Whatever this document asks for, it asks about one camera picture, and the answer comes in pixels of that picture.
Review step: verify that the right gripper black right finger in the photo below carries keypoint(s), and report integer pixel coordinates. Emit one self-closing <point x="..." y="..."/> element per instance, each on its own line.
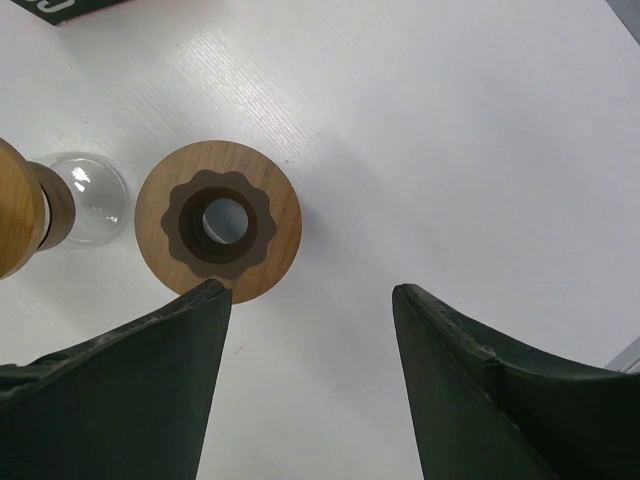
<point x="485" y="405"/>

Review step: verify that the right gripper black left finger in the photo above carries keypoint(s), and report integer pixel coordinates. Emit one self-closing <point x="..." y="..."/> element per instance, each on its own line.
<point x="131" y="403"/>

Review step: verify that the orange coffee filter box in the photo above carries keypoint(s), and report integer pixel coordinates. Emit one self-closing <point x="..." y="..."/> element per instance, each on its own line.
<point x="56" y="12"/>

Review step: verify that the clear glass carafe wooden collar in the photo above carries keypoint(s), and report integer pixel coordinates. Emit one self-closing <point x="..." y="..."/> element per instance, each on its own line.
<point x="86" y="200"/>

